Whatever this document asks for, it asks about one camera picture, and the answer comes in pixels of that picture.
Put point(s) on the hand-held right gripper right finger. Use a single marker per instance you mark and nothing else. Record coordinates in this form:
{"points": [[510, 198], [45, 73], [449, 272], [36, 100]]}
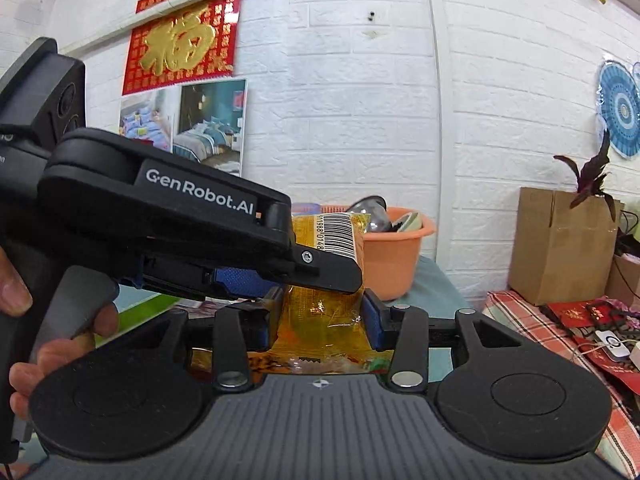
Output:
{"points": [[330, 275]]}

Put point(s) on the metal bowl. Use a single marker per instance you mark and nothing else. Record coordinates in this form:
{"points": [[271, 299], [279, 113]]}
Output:
{"points": [[370, 215]]}

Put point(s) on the person's left hand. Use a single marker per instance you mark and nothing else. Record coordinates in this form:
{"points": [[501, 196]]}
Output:
{"points": [[60, 355]]}

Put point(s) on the purple leaf plant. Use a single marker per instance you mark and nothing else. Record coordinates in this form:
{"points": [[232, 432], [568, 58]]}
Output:
{"points": [[592, 175]]}

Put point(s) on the large blue patterned wall disc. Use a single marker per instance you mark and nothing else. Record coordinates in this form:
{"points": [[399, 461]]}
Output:
{"points": [[622, 110]]}

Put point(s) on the orange plastic tub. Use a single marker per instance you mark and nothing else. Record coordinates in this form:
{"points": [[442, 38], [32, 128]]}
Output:
{"points": [[395, 260]]}

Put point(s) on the green cardboard box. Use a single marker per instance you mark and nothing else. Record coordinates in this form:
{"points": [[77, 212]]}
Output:
{"points": [[150, 305]]}

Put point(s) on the white charger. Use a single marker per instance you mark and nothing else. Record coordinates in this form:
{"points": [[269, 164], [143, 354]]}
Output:
{"points": [[614, 345]]}

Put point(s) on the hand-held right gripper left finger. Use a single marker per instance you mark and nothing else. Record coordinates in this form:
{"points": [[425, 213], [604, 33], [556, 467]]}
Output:
{"points": [[240, 282]]}

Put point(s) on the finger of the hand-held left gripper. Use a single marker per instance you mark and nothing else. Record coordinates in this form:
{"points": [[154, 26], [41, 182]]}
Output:
{"points": [[374, 320], [267, 325]]}

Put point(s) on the red gift bag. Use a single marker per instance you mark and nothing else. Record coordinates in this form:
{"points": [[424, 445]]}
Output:
{"points": [[580, 317]]}

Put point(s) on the yellow snack packet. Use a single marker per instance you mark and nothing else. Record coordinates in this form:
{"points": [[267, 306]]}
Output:
{"points": [[325, 320]]}

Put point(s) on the brown cardboard box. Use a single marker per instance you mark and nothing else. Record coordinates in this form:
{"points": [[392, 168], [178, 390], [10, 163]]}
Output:
{"points": [[560, 250]]}

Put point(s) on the wall poster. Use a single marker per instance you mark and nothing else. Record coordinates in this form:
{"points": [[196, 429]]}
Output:
{"points": [[185, 45]]}

